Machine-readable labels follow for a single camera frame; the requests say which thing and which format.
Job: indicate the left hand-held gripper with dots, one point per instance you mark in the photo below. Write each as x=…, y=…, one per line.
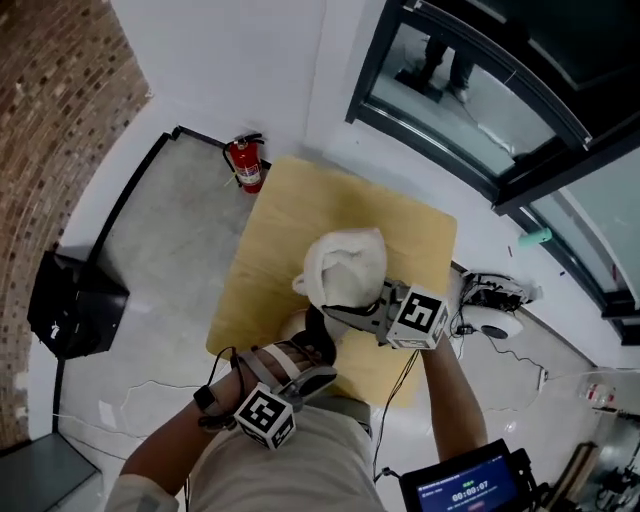
x=267, y=412

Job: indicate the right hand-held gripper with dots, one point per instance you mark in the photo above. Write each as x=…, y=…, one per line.
x=417, y=317

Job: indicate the white fluffy cloth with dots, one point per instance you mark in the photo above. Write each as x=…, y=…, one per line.
x=345, y=265

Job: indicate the person's right forearm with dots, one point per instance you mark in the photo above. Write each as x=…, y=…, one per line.
x=452, y=400

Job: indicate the person's left forearm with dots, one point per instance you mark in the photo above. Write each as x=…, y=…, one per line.
x=170, y=445

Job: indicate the person's left hand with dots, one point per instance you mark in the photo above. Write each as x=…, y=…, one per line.
x=280, y=365

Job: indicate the person's white shirt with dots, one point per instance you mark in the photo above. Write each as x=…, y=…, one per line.
x=280, y=465

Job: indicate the person's grey jeans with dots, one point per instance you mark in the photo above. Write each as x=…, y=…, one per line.
x=361, y=415

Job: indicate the black power adapter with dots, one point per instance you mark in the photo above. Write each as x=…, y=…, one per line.
x=466, y=330

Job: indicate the white round device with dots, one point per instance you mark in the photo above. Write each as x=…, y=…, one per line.
x=495, y=312

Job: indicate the teal roll on floor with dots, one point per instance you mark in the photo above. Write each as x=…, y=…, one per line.
x=535, y=237

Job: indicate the red fire extinguisher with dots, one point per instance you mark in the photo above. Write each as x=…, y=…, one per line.
x=247, y=165

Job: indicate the white power strip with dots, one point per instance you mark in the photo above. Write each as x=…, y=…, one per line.
x=543, y=380

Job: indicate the black tablet screen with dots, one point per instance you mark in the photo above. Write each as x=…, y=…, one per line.
x=467, y=482

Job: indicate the black box on floor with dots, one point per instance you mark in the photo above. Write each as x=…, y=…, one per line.
x=75, y=305

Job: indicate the clear plastic bottle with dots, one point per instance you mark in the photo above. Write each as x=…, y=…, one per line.
x=597, y=392

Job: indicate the dark window frame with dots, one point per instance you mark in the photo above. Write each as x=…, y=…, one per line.
x=480, y=150

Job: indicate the black tablet mount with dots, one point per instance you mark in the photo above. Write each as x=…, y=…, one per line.
x=525, y=475

